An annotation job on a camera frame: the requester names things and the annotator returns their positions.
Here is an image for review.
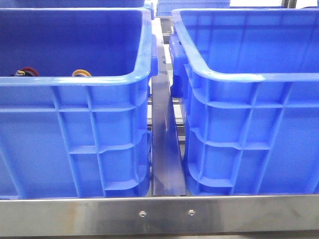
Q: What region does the yellow mushroom push button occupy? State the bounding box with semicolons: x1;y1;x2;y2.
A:
72;69;92;77

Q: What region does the red mushroom push button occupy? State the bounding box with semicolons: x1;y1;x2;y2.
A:
10;67;39;77

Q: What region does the steel divider bar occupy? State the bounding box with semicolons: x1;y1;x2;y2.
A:
152;37;187;197

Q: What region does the large blue crate left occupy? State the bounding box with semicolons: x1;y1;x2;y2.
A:
0;8;158;200

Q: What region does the large blue crate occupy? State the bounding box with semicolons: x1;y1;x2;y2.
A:
0;8;158;200
170;8;319;196

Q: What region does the large blue crate right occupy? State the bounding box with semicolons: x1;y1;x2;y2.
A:
170;8;319;196

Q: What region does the blue crate back right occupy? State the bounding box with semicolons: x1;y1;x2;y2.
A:
157;0;230;16

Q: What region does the rail screw left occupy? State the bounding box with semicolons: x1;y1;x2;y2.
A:
139;211;147;218

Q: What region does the rail screw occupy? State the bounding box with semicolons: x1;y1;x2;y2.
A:
188;209;195;216
139;211;147;218

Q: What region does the rail screw right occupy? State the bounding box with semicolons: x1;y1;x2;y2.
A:
188;209;195;216

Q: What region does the steel front rail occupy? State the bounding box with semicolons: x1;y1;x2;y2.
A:
0;195;319;237

